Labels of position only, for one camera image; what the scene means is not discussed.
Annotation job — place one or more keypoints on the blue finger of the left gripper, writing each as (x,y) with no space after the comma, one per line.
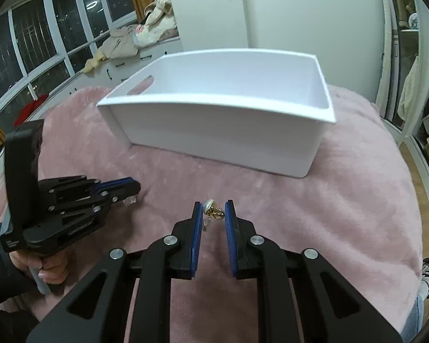
(128,184)
(118,197)

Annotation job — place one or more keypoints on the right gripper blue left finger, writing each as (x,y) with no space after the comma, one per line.
(185,259)

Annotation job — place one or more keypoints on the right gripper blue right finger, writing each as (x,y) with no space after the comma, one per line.
(243,263)

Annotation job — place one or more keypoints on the pearl gold earring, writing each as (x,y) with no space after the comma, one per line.
(211,212)

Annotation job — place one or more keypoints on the white plastic storage bin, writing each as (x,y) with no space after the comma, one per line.
(258,108)

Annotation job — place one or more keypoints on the small silver flower earring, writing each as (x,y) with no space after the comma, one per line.
(129,201)

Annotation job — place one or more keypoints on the person's left hand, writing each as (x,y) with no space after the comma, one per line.
(52,270)

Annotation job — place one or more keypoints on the red cloth item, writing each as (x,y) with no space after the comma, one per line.
(28,110)

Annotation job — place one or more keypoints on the white drawer cabinet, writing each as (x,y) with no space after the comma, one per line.
(109,74)

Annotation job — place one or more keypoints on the pink fluffy blanket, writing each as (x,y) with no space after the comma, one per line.
(357,204)

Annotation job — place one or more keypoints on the pile of beige clothes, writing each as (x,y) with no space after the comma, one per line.
(159,25)

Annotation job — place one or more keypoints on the open wardrobe with clothes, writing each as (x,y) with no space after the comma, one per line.
(403,92)

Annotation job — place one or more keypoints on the window with white frame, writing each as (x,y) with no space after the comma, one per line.
(43,43)

